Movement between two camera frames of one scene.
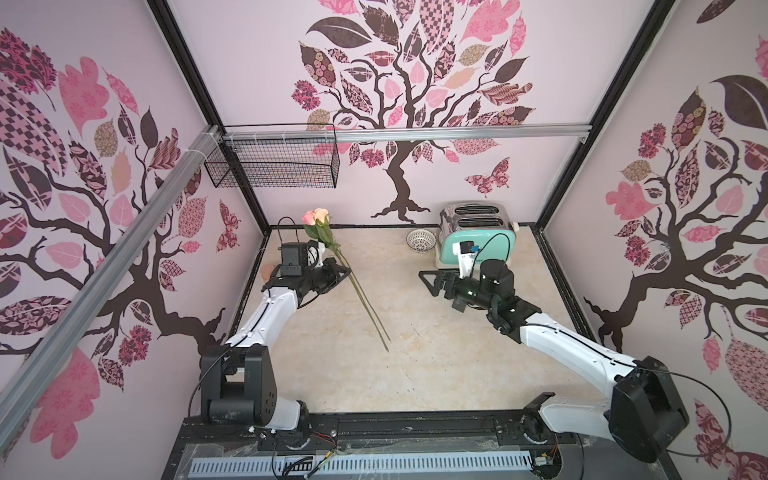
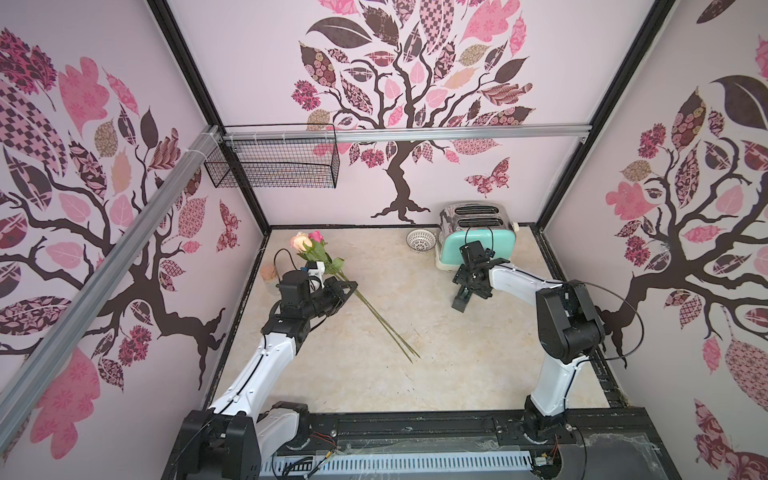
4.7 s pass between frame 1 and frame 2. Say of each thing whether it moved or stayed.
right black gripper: moved
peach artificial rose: moved
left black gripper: moved
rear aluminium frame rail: stayed
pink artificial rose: moved
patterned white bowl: stayed
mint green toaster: stayed
